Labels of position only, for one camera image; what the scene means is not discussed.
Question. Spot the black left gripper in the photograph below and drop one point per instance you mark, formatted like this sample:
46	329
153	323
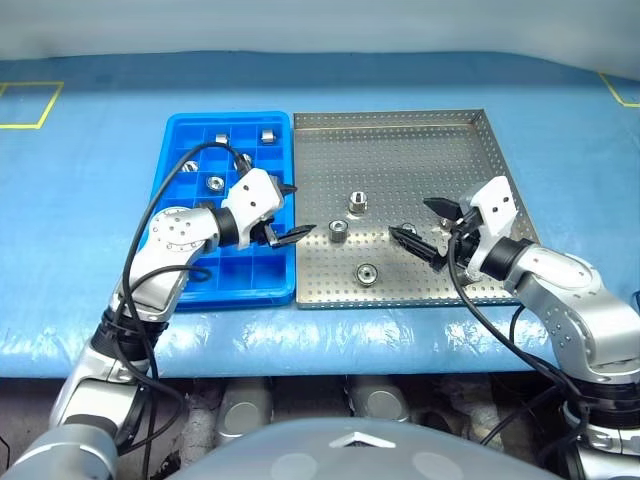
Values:
262	232

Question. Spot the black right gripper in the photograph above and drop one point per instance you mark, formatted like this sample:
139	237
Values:
467	240

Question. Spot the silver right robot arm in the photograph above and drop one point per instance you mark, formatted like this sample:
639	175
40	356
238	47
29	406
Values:
575	300

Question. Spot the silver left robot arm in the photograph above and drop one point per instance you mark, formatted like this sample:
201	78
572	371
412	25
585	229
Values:
175	235

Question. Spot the blue compartment tray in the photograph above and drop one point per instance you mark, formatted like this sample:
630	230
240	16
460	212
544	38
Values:
235	270

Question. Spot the perforated metal tray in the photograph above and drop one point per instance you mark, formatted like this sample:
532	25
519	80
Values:
400	160

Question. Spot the grey rounded cylinder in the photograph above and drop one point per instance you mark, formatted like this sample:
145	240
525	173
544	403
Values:
380	400
245	410

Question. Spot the yellow tape square outline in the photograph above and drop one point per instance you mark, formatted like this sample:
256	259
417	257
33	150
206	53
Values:
632	104
20	126

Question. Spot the grey robot torso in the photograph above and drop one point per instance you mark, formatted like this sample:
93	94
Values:
350	460

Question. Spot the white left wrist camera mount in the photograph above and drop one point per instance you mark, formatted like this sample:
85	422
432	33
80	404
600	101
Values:
250	195

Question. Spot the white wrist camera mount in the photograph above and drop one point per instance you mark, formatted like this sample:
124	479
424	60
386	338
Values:
250	195
495	205

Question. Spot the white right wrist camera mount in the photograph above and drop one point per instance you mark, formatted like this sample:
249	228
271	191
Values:
495	205

